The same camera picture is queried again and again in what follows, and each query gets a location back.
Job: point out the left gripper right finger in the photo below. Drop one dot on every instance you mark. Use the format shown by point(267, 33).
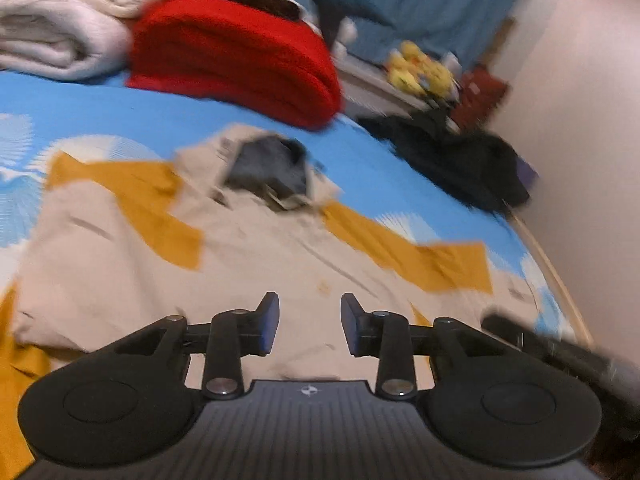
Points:
point(391, 339)

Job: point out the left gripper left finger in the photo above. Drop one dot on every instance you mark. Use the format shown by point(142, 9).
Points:
point(226, 339)

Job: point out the beige and mustard jacket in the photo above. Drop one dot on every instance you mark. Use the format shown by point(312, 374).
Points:
point(119, 245)

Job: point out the black clothes pile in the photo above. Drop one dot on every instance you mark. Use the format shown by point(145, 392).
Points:
point(477, 168)

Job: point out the dark red bag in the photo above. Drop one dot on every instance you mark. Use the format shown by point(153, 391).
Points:
point(481, 93)

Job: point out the yellow plush toys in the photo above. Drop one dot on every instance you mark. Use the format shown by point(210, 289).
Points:
point(412, 71)

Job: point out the red folded blanket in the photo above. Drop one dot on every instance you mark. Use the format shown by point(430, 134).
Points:
point(223, 50)

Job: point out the blue patterned bed sheet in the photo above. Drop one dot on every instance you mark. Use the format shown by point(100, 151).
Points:
point(108, 121)

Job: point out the teal garment on stack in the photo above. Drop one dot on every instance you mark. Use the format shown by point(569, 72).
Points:
point(332, 12)

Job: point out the white folded blanket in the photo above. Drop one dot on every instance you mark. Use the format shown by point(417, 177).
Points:
point(68, 40)

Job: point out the wooden bed frame rail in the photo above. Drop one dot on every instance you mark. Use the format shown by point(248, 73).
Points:
point(559, 290)

